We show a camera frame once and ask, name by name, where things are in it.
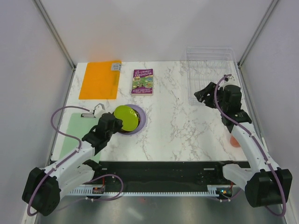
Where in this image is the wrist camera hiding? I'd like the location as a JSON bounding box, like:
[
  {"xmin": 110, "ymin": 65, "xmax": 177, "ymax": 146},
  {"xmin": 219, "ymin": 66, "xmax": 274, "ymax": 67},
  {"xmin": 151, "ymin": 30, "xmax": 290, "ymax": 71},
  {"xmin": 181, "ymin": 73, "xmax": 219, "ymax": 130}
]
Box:
[
  {"xmin": 93, "ymin": 103, "xmax": 106, "ymax": 118},
  {"xmin": 222, "ymin": 77, "xmax": 236, "ymax": 88}
]

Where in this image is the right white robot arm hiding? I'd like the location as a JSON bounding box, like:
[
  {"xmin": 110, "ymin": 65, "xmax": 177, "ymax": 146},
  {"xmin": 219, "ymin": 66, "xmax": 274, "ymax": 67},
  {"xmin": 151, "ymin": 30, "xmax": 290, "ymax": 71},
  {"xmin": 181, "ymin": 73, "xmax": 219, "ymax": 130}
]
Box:
[{"xmin": 194, "ymin": 82, "xmax": 292, "ymax": 207}]

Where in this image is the white slotted cable duct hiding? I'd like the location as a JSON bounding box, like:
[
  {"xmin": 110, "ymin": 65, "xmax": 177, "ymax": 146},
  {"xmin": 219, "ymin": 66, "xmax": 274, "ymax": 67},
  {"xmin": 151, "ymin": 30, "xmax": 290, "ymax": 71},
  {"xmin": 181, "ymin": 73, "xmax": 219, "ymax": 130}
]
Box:
[{"xmin": 67, "ymin": 185, "xmax": 230, "ymax": 197}]

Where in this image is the purple plastic plate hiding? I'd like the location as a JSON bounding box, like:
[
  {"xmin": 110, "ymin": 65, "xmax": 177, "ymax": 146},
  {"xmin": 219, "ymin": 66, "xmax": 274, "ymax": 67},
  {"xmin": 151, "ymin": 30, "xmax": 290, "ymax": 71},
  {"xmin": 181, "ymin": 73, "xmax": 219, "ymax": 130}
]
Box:
[{"xmin": 120, "ymin": 104, "xmax": 147, "ymax": 135}]

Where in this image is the orange cutting mat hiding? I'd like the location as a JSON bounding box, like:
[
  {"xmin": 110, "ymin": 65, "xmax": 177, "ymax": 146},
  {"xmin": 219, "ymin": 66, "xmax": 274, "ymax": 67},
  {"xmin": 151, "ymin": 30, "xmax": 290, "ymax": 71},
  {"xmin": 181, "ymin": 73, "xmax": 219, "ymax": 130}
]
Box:
[{"xmin": 78, "ymin": 60, "xmax": 122, "ymax": 100}]

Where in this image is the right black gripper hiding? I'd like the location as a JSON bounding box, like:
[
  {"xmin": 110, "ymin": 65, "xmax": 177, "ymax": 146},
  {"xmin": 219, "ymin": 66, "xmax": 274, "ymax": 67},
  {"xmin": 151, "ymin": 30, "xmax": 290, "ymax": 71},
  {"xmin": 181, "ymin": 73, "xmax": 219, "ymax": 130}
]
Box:
[{"xmin": 194, "ymin": 81, "xmax": 228, "ymax": 112}]

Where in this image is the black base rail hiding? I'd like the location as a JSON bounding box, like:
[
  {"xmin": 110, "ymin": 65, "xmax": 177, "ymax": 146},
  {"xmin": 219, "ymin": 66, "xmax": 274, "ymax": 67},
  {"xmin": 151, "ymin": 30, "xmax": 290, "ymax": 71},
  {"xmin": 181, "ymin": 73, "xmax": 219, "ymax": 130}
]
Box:
[{"xmin": 92, "ymin": 161, "xmax": 231, "ymax": 192}]

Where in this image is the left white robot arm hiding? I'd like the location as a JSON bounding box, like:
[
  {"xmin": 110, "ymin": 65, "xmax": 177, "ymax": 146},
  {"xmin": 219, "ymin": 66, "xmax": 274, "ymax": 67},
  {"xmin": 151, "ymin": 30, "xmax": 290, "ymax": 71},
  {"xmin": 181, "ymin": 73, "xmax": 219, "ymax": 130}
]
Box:
[{"xmin": 22, "ymin": 113, "xmax": 122, "ymax": 216}]

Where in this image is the yellow brown patterned plate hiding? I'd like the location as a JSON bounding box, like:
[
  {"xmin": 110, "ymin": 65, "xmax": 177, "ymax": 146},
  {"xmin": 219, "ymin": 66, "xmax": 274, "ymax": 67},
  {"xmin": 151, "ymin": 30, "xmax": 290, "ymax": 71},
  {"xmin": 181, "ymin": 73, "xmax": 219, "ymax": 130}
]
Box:
[{"xmin": 122, "ymin": 109, "xmax": 140, "ymax": 132}]

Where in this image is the green clipboard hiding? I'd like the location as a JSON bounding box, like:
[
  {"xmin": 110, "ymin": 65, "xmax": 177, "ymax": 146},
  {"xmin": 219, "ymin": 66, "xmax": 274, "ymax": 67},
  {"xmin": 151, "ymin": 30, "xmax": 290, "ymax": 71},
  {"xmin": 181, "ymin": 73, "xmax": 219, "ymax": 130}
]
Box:
[{"xmin": 59, "ymin": 113, "xmax": 98, "ymax": 159}]

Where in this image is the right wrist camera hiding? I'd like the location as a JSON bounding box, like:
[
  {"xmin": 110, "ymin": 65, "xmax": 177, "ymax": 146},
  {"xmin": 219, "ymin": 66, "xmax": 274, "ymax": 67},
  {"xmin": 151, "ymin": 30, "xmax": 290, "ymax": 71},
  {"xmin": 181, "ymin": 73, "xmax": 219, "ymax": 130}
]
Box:
[{"xmin": 222, "ymin": 77, "xmax": 236, "ymax": 88}]

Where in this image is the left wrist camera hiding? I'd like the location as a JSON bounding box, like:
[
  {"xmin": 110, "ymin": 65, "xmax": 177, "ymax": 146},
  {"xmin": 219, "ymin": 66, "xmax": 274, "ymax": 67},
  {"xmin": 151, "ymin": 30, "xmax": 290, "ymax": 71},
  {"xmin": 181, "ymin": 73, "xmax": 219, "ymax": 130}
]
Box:
[{"xmin": 93, "ymin": 103, "xmax": 106, "ymax": 118}]

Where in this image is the lime green plate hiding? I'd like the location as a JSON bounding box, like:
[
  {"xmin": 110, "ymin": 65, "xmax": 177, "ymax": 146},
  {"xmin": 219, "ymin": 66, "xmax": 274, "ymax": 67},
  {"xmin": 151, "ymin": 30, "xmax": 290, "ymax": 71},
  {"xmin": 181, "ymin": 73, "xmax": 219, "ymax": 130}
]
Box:
[{"xmin": 114, "ymin": 105, "xmax": 139, "ymax": 132}]

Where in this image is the orange paper cup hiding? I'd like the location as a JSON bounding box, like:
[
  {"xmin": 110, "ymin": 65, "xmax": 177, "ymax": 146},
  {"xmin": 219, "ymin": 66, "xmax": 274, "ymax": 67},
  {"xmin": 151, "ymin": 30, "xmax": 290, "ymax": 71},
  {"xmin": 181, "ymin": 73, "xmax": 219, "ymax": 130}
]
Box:
[{"xmin": 229, "ymin": 135, "xmax": 240, "ymax": 147}]

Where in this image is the purple treehouse book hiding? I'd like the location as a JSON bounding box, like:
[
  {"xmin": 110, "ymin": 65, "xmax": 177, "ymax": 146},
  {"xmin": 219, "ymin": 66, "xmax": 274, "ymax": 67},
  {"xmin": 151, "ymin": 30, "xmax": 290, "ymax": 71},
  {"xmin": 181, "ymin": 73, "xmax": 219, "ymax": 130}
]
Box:
[{"xmin": 131, "ymin": 69, "xmax": 154, "ymax": 96}]

